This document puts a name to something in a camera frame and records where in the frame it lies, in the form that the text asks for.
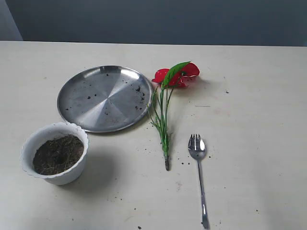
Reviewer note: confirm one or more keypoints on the artificial red anthurium plant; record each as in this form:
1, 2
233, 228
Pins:
167, 80

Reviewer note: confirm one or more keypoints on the stainless steel spork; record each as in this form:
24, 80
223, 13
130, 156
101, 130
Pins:
197, 151

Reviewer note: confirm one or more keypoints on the white scalloped flower pot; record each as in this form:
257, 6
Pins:
49, 132

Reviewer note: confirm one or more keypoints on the dark potting soil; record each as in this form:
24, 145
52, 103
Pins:
57, 155

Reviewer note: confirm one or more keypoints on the round stainless steel plate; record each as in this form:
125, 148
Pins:
105, 99

